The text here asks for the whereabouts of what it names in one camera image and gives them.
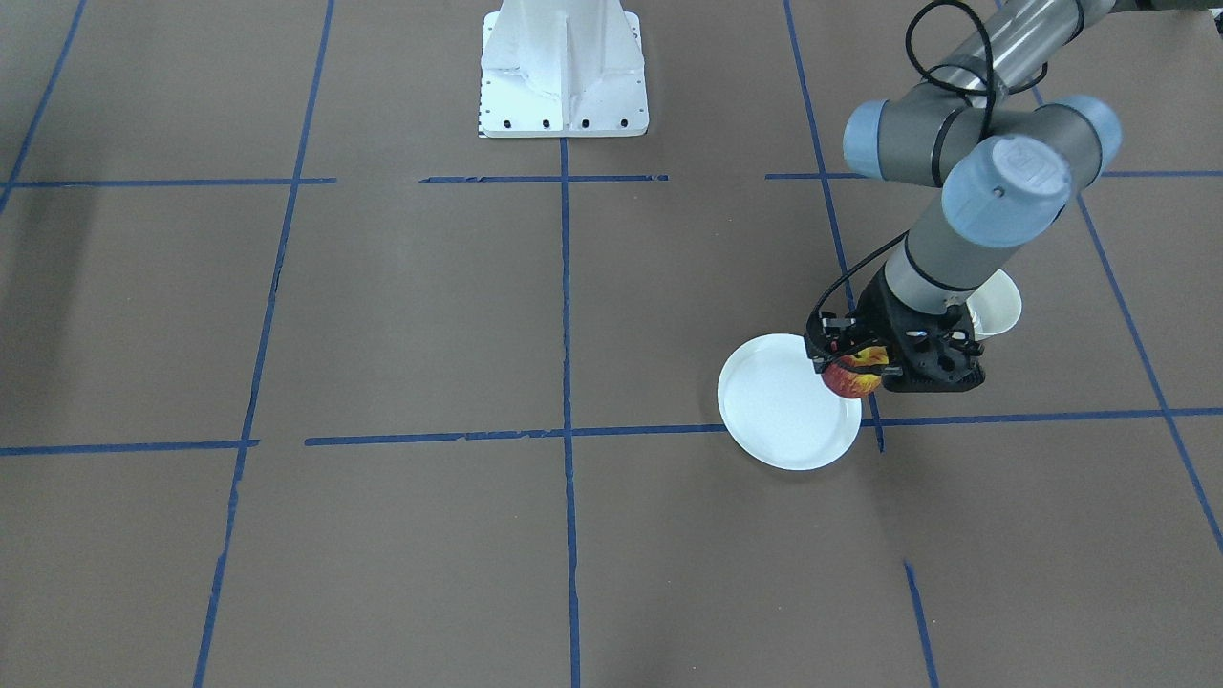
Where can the white bowl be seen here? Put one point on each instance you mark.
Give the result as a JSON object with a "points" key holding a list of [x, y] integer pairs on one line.
{"points": [[995, 307]]}

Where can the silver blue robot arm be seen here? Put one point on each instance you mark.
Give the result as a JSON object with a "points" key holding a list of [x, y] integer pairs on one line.
{"points": [[1001, 179]]}

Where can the red yellow apple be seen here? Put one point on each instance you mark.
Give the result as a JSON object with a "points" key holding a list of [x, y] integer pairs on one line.
{"points": [[856, 385]]}

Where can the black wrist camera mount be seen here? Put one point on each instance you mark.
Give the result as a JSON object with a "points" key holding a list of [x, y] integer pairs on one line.
{"points": [[934, 354]]}

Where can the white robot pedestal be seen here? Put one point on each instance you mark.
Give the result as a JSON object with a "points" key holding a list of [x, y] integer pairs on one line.
{"points": [[562, 69]]}

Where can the white plate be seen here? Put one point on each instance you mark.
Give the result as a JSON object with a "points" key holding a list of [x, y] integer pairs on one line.
{"points": [[779, 410]]}

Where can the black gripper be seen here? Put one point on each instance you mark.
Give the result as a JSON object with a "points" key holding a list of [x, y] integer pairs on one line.
{"points": [[876, 321]]}

